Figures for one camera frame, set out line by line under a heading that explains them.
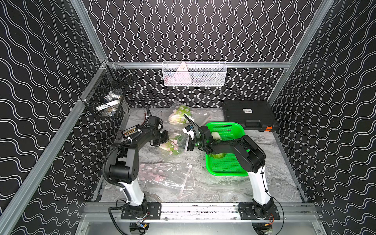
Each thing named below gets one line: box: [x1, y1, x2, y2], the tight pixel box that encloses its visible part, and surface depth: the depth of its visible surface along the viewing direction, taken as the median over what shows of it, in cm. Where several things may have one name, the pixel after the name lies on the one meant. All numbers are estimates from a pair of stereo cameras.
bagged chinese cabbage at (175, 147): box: [159, 132, 189, 159], surface depth 90 cm
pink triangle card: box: [167, 61, 192, 84], surface depth 92 cm
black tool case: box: [222, 100, 279, 132], surface depth 112 cm
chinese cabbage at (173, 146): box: [159, 135, 183, 156], surface depth 90 cm
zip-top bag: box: [138, 161, 195, 199], surface depth 83 cm
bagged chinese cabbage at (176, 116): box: [167, 104, 195, 126], surface depth 109 cm
